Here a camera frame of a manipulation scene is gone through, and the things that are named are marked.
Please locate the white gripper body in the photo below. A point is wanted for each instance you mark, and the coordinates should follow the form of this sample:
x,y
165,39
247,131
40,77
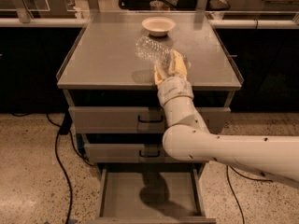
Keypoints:
x,y
174,89

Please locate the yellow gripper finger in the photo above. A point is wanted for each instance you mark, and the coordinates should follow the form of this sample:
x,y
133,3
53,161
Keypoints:
x,y
177,67
160,74

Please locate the clear plastic water bottle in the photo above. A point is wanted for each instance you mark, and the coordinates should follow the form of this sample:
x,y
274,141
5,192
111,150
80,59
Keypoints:
x,y
153,51

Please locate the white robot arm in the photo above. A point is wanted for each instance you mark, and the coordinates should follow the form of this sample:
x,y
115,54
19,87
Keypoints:
x,y
187,137

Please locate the grey drawer cabinet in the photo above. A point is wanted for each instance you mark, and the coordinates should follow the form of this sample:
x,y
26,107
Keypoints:
x,y
103,70

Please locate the grey top drawer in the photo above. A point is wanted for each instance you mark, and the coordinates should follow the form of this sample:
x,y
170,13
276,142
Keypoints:
x,y
118,119

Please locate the grey drawer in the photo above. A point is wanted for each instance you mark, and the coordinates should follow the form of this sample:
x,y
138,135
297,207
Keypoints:
x,y
127,153
118,119
150,193

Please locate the grey middle drawer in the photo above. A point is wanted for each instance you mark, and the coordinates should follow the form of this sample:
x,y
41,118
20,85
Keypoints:
x,y
127,153

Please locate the grey bottom drawer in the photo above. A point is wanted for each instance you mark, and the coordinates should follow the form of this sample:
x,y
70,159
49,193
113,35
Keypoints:
x,y
150,193

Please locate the white paper bowl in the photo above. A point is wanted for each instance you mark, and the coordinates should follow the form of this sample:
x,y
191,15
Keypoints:
x,y
158,26

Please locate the drink cup with straw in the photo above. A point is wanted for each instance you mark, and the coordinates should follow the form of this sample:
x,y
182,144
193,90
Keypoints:
x,y
156,5

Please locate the white horizontal rail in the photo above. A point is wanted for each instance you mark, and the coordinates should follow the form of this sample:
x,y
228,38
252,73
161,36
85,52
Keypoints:
x,y
218,24

